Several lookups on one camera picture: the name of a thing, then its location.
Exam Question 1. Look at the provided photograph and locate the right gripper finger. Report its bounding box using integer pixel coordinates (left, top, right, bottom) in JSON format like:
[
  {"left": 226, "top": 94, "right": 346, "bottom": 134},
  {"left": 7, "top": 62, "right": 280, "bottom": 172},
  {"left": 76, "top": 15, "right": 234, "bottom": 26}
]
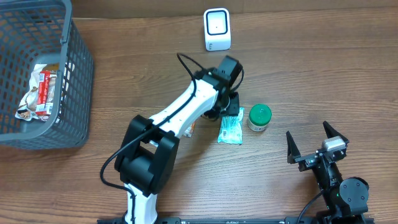
[
  {"left": 323, "top": 121, "right": 349, "bottom": 144},
  {"left": 286, "top": 131, "right": 301, "bottom": 164}
]

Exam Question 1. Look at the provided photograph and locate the teal wet wipes pack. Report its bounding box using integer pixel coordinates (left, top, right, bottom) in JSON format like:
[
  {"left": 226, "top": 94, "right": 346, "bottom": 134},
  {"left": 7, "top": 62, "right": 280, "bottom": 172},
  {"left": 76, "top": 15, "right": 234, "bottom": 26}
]
[{"left": 218, "top": 107, "right": 244, "bottom": 145}]

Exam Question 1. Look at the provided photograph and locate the orange Kleenex tissue pack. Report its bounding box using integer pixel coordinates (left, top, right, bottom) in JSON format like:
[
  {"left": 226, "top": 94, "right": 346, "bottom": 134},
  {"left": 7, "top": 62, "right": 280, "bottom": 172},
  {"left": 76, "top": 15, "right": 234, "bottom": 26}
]
[{"left": 183, "top": 122, "right": 196, "bottom": 138}]

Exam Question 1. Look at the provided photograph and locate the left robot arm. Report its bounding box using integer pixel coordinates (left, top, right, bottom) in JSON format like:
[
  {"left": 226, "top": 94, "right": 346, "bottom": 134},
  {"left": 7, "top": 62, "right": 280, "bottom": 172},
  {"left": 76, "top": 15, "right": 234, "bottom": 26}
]
[{"left": 114, "top": 56, "right": 244, "bottom": 223}]

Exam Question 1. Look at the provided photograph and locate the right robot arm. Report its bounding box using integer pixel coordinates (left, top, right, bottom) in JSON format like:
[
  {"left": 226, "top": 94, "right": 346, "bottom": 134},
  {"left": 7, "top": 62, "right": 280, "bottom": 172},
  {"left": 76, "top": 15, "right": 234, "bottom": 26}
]
[{"left": 286, "top": 121, "right": 373, "bottom": 223}]

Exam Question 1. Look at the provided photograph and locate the white barcode scanner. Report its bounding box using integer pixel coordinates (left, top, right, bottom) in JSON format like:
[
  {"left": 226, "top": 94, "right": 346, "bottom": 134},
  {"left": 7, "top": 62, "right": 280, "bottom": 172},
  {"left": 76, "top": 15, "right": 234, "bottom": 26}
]
[{"left": 203, "top": 7, "right": 231, "bottom": 52}]

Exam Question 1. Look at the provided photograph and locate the green lid jar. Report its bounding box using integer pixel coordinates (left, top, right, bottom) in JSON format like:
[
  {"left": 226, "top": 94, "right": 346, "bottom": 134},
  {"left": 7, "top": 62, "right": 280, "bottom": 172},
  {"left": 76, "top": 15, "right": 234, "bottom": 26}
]
[{"left": 247, "top": 104, "right": 272, "bottom": 132}]

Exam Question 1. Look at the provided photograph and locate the red snack stick packet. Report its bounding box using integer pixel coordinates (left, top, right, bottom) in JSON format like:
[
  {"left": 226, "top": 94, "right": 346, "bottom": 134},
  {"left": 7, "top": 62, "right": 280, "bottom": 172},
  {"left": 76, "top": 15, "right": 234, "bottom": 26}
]
[{"left": 35, "top": 70, "right": 51, "bottom": 116}]

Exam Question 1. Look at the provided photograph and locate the grey plastic mesh basket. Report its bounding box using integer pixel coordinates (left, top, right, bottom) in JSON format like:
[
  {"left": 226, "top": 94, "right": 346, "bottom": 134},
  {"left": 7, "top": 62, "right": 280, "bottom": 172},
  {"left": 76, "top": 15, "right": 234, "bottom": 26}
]
[{"left": 1, "top": 1, "right": 95, "bottom": 149}]

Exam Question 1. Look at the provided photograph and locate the beige snack pouch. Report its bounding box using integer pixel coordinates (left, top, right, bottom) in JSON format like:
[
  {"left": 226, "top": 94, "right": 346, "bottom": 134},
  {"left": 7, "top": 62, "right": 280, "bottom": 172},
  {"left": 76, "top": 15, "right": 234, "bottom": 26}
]
[{"left": 15, "top": 63, "right": 58, "bottom": 121}]

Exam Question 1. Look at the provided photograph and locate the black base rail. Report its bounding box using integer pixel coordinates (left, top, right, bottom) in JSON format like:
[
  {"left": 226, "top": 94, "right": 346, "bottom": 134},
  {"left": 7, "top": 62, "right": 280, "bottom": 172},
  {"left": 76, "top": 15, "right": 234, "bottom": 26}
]
[{"left": 97, "top": 217, "right": 374, "bottom": 224}]

